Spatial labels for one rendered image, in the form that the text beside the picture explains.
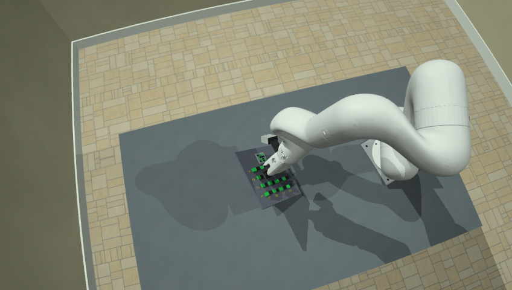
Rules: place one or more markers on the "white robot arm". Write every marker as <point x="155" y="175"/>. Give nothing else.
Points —
<point x="431" y="132"/>

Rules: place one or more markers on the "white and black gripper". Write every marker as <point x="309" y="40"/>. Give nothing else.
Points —
<point x="275" y="164"/>

